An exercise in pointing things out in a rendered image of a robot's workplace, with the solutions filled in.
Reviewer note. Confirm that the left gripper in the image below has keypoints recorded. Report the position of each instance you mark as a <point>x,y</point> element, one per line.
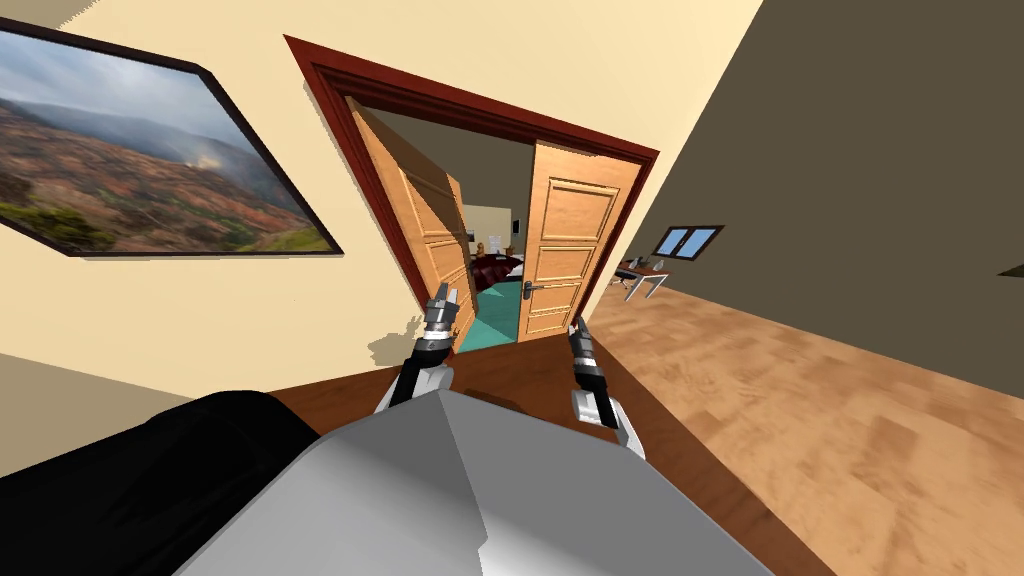
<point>439,317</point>

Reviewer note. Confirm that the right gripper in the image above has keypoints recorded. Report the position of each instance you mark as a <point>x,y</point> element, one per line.
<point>585,346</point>

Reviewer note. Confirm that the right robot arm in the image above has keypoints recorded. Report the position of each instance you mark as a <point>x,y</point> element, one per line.
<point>598,404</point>

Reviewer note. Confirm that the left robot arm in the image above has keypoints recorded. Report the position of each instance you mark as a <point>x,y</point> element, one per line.
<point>120,496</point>

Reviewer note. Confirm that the dark red bed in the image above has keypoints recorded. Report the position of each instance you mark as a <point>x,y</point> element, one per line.
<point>494,270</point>

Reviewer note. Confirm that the brown desk with white legs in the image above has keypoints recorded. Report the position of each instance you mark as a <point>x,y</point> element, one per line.
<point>644,276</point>

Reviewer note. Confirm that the dark framed window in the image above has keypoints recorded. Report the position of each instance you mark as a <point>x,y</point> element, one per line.
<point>686,242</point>

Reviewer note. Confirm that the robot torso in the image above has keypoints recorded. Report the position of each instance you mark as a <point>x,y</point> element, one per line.
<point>448,496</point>

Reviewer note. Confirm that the framed landscape picture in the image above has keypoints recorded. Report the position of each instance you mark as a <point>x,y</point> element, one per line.
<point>136,160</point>

